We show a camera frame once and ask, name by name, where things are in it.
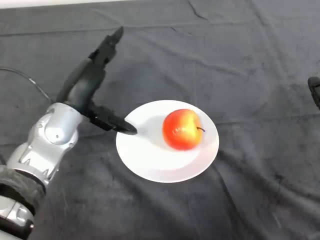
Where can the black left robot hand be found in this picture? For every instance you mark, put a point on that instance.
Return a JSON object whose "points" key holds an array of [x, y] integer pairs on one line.
{"points": [[85, 82]]}

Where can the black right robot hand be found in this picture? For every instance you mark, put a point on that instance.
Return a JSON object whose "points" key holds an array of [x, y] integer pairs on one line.
{"points": [[316, 89]]}

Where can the red yellow apple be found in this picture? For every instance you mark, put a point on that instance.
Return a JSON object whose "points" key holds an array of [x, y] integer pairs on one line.
{"points": [[181, 130]]}

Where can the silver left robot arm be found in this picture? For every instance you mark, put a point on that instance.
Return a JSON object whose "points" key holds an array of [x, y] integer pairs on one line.
{"points": [[50, 135]]}

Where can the round white plate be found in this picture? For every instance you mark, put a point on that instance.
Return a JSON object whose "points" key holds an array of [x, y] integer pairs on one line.
{"points": [[150, 162]]}

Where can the black table cloth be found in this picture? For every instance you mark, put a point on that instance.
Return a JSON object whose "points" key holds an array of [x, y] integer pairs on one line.
{"points": [[225, 62]]}

